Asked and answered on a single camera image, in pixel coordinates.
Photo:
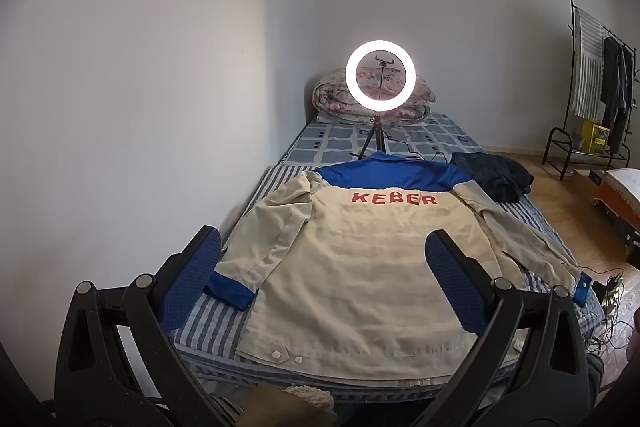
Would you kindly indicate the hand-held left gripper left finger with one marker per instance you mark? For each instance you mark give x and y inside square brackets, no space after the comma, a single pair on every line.
[192,279]

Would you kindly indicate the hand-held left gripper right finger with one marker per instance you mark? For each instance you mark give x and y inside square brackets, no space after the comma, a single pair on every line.
[457,284]

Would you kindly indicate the beige and blue work jacket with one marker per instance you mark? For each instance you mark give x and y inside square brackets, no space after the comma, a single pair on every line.
[350,267]

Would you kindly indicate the pile of dark clothes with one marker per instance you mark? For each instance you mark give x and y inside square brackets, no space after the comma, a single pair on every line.
[495,179]

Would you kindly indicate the black metal clothes rack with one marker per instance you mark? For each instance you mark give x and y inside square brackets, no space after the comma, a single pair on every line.
[570,57]

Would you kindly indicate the dark hanging clothes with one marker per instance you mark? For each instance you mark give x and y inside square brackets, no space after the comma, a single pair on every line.
[612,82]

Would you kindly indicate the blue striped blanket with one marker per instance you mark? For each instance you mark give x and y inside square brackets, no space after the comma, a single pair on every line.
[215,322]

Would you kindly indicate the blue phone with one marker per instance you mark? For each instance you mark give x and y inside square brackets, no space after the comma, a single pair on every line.
[582,289]

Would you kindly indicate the black tripod stand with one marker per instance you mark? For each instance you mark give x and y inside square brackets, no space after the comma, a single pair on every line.
[377,129]

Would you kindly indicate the blue checked bed sheet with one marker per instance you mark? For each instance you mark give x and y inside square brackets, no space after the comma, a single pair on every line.
[330,142]

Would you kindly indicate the yellow box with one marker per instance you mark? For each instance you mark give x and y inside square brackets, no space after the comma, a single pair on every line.
[595,137]

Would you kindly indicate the folded floral quilt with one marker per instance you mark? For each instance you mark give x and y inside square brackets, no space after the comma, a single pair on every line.
[325,99]

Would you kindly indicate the grey striped hanging towel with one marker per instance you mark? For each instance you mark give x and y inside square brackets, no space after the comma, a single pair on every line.
[587,67]

